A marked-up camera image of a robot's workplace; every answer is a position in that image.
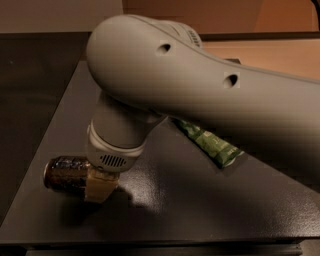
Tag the dark orange soda can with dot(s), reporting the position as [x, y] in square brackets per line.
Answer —
[67, 174]

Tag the green jalapeno chip bag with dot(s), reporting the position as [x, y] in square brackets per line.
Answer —
[221, 152]

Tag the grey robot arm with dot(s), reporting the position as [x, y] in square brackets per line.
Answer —
[149, 69]

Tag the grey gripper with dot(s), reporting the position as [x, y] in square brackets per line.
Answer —
[111, 159]

